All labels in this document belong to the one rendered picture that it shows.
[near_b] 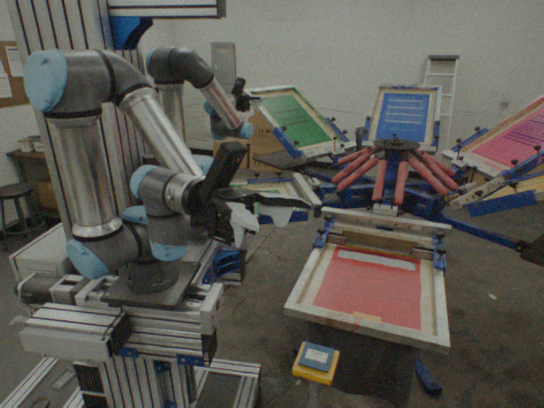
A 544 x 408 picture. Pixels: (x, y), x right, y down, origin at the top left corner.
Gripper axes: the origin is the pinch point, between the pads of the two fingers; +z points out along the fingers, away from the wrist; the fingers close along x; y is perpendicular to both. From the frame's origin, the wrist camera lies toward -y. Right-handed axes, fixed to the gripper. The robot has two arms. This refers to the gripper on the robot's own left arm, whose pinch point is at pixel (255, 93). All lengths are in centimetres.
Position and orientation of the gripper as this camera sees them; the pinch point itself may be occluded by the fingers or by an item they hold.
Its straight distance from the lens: 199.4
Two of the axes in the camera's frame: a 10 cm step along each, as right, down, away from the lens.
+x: 8.3, 3.4, -4.4
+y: -1.1, 8.8, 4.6
